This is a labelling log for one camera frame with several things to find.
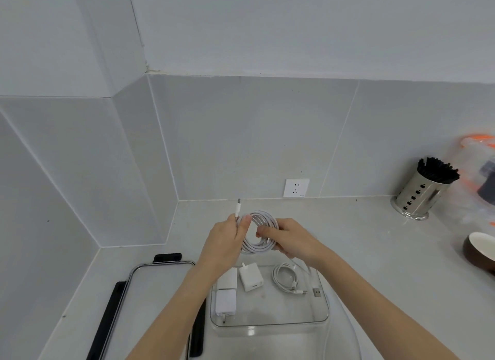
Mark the person's right hand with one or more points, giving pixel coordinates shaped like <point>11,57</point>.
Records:
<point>297,241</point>

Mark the flat white charger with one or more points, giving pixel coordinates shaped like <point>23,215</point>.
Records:
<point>228,280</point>

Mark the person's right forearm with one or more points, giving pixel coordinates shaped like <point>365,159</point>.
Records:
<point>379,309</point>

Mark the small white cube charger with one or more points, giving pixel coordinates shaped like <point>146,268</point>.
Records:
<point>249,278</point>

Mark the person's left hand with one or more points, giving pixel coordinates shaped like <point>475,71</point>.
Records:
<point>220,243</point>

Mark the person's left forearm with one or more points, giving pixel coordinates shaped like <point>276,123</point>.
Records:
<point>174,313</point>

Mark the white wall socket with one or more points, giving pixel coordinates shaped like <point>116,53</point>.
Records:
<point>296,188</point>

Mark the person's left thumb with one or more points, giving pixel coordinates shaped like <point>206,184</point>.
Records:
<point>245,223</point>

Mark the white charger with prongs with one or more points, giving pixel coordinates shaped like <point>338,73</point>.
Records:
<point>225,302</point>

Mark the brown bowl with white inside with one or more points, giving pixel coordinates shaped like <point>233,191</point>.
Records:
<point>479,247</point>

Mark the steel utensil holder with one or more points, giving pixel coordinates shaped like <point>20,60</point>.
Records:
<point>419,195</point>

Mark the bundle of black chopsticks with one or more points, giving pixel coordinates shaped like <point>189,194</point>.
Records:
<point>439,170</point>

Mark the clear jar with orange lid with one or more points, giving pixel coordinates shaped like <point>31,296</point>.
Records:
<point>468,201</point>

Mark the clear lid with black clips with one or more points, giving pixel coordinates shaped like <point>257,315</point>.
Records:
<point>151,305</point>

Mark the person's right thumb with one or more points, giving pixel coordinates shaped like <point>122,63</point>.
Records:
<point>266,230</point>

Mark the clear plastic storage box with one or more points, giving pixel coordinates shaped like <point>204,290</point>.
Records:
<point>270,309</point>

